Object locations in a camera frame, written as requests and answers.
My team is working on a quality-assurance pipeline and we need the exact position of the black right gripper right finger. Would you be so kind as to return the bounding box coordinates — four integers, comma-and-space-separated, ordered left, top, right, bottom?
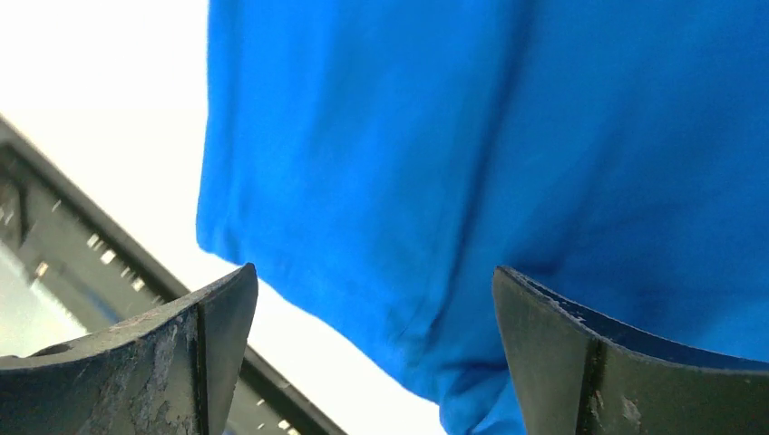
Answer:
492, 266, 768, 435

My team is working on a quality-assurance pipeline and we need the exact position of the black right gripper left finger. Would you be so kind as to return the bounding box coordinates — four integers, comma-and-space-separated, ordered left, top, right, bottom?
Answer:
1, 265, 258, 434

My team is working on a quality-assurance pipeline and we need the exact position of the blue printed t shirt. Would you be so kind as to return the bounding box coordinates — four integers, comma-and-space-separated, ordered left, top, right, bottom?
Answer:
197, 1, 768, 434

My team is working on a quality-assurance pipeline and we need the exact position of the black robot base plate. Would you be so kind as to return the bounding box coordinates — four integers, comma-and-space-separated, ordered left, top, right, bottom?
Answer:
1, 123, 340, 434

